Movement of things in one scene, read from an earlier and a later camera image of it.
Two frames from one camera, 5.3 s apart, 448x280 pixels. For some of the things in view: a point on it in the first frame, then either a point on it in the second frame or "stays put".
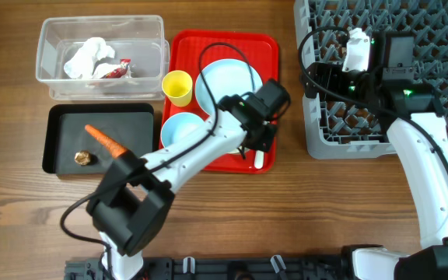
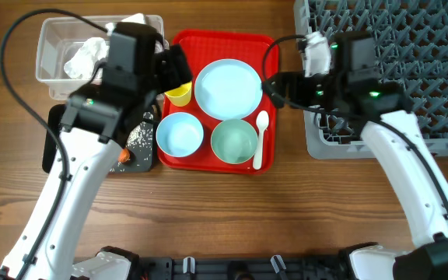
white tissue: [81, 65] stays put
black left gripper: [266, 142] → [177, 67]
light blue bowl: [178, 125] stays put
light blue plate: [224, 78] stays put
